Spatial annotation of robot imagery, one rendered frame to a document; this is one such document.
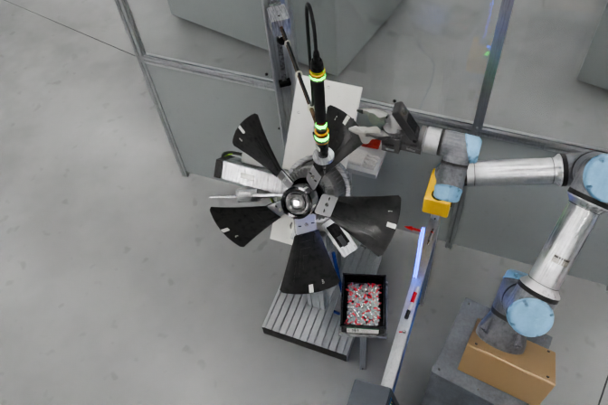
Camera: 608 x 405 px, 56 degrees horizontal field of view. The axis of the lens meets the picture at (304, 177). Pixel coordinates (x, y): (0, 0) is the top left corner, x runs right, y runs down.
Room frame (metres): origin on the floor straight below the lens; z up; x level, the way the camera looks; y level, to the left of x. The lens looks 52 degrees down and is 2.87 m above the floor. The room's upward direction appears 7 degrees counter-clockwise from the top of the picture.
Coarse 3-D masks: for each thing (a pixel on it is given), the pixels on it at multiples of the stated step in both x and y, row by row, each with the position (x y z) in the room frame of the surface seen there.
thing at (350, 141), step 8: (328, 112) 1.43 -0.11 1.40; (336, 112) 1.41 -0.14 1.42; (344, 112) 1.39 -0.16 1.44; (328, 120) 1.41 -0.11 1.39; (352, 120) 1.34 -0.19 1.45; (328, 128) 1.38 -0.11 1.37; (336, 128) 1.36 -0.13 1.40; (344, 128) 1.33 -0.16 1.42; (336, 136) 1.33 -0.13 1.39; (344, 136) 1.31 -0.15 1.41; (352, 136) 1.29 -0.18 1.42; (328, 144) 1.33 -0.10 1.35; (336, 144) 1.30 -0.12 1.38; (344, 144) 1.28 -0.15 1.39; (352, 144) 1.27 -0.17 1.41; (360, 144) 1.25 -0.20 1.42; (336, 152) 1.28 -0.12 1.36; (344, 152) 1.26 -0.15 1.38; (336, 160) 1.25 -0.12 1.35; (320, 168) 1.27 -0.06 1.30; (328, 168) 1.24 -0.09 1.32
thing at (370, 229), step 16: (336, 208) 1.17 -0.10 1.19; (352, 208) 1.16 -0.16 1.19; (368, 208) 1.15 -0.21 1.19; (384, 208) 1.14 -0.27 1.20; (400, 208) 1.12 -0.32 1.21; (352, 224) 1.09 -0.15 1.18; (368, 224) 1.09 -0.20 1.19; (384, 224) 1.08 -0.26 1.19; (368, 240) 1.03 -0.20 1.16; (384, 240) 1.02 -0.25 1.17
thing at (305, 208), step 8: (296, 184) 1.25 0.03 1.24; (304, 184) 1.25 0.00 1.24; (320, 184) 1.28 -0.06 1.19; (288, 192) 1.22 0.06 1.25; (296, 192) 1.22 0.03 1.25; (304, 192) 1.20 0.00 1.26; (312, 192) 1.22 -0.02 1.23; (320, 192) 1.25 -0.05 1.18; (280, 200) 1.21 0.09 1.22; (288, 200) 1.20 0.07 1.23; (304, 200) 1.18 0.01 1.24; (312, 200) 1.18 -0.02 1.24; (288, 208) 1.19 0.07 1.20; (296, 208) 1.18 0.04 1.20; (304, 208) 1.17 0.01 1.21; (312, 208) 1.16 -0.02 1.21; (296, 216) 1.15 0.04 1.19; (304, 216) 1.14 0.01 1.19
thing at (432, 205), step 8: (432, 176) 1.34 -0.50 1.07; (432, 184) 1.30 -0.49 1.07; (432, 192) 1.27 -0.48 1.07; (424, 200) 1.24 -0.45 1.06; (432, 200) 1.23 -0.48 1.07; (440, 200) 1.23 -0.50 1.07; (424, 208) 1.24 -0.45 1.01; (432, 208) 1.23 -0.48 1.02; (440, 208) 1.22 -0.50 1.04; (448, 208) 1.20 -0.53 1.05
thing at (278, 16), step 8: (272, 8) 1.83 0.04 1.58; (280, 8) 1.83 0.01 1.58; (272, 16) 1.78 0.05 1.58; (280, 16) 1.78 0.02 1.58; (288, 16) 1.77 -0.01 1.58; (272, 24) 1.75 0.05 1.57; (280, 24) 1.76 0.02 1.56; (288, 24) 1.76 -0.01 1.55; (272, 32) 1.75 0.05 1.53; (280, 32) 1.76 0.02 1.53; (288, 32) 1.76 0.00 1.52
